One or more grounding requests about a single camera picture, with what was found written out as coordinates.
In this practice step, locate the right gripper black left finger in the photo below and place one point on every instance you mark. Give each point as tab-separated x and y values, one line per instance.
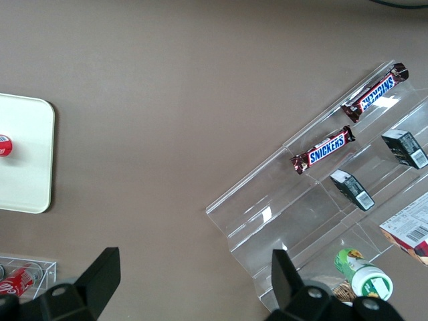
100	277

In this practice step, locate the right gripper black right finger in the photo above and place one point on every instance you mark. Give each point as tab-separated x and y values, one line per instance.
284	281

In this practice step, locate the light wicker basket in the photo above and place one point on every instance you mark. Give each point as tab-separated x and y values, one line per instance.
344	292

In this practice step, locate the beige plastic tray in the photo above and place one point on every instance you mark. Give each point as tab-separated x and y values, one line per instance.
26	167

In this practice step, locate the clear acrylic bottle rack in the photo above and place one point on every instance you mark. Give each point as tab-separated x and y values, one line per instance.
47	274

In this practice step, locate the clear acrylic stepped stand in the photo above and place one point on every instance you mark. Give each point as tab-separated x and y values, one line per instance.
284	207

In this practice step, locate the green white plastic bottle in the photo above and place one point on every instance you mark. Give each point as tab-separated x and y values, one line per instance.
364	274

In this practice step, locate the red cola bottle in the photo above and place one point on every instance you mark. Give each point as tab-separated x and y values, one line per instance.
18	281

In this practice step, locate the small black box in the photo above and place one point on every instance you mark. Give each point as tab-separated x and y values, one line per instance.
351	189
404	147

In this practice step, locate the Snickers chocolate bar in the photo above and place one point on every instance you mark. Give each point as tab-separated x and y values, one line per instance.
326	150
376	92

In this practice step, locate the white red printed carton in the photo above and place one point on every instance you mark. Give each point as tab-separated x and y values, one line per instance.
411	227

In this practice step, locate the red white yogurt cup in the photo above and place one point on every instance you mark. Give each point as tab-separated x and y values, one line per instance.
4	147

